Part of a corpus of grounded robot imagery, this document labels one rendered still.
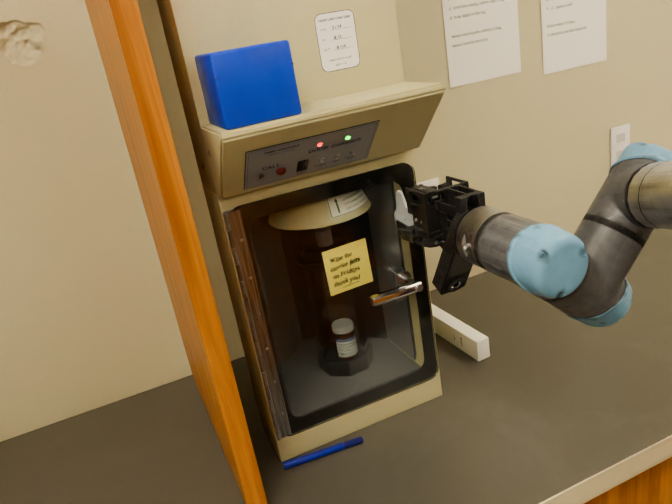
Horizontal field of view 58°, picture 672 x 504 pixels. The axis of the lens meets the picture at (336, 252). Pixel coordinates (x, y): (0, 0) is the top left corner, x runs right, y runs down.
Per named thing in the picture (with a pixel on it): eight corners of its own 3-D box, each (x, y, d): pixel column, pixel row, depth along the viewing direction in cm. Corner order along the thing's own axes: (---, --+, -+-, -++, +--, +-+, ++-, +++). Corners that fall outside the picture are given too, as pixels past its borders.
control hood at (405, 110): (215, 196, 85) (198, 126, 82) (413, 145, 96) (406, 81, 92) (235, 213, 75) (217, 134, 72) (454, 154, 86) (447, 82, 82)
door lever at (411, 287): (360, 299, 98) (358, 285, 97) (411, 282, 101) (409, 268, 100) (375, 311, 93) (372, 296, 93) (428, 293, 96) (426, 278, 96)
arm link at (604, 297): (664, 261, 72) (611, 222, 67) (616, 342, 73) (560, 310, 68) (612, 244, 79) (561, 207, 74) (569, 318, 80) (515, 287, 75)
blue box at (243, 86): (209, 124, 82) (193, 55, 79) (278, 109, 85) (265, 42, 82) (226, 131, 73) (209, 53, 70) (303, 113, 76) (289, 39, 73)
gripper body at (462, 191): (446, 174, 87) (499, 188, 77) (452, 230, 90) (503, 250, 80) (400, 187, 85) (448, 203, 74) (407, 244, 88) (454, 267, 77)
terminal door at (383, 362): (280, 437, 100) (225, 208, 86) (437, 374, 110) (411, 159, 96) (282, 440, 99) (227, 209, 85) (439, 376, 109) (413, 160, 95)
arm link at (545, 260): (572, 316, 66) (522, 286, 62) (507, 284, 76) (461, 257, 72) (608, 252, 66) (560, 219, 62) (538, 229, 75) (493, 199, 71)
